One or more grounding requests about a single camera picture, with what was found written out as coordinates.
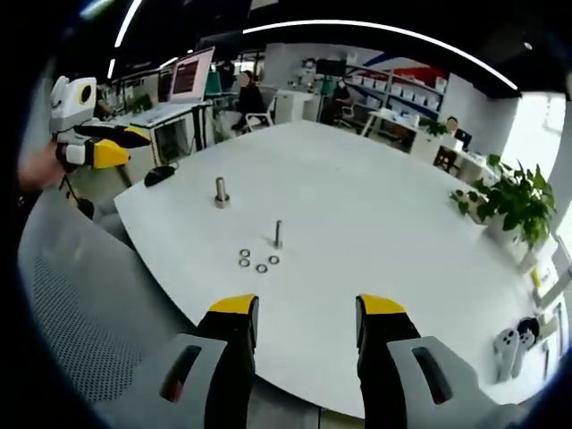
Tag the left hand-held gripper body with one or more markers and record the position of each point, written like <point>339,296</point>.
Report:
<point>71,107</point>

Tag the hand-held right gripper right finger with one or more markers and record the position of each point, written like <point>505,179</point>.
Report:
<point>384,357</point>

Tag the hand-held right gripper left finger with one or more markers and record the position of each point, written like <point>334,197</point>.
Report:
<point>232,357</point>

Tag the thick threaded stud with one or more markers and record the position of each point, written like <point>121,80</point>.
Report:
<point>220,187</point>

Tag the thin threaded stud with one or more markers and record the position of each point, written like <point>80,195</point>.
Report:
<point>278,232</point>

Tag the person's left hand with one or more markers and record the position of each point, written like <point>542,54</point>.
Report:
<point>40,167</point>

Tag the black computer mouse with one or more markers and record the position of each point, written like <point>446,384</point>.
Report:
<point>158,176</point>

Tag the white monitor desk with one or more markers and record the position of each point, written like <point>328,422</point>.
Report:
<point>170,116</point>

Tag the computer monitor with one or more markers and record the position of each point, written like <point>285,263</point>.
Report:
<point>165,85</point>
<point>192,76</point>

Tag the white handheld controller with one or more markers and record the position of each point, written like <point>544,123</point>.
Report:
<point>507,353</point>

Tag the grey mesh office chair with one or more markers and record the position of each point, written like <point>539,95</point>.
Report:
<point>89,277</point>

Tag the black round device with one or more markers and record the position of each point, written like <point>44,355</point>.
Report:
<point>528,333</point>

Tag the white swivel chair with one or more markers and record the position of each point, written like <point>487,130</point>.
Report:
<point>266,107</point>

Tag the large green potted plant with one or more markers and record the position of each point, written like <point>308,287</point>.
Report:
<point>518,196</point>

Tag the white office desk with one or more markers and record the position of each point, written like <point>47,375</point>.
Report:
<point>402,127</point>

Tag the small black monitor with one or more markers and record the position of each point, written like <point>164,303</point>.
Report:
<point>464,138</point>

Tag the small potted plant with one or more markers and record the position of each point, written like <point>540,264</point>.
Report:
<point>433,127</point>

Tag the storage shelf with white bins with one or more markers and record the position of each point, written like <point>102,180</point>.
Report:
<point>402,89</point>

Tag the large window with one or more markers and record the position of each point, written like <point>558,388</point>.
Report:
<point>536,134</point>

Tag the ceiling light strip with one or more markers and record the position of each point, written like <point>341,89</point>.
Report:
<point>402,31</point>

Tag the black wall screen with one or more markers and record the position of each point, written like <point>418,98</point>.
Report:
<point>330,68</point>

